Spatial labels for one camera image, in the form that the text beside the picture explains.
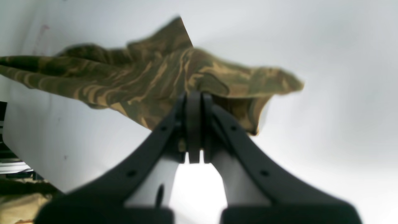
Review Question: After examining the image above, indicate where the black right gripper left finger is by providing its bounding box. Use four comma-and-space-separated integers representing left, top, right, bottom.
34, 91, 202, 224

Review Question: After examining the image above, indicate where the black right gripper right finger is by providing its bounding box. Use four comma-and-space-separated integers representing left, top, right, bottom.
201, 94, 362, 224

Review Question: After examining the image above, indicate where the camouflage T-shirt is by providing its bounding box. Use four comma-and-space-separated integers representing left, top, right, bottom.
0, 17, 304, 136

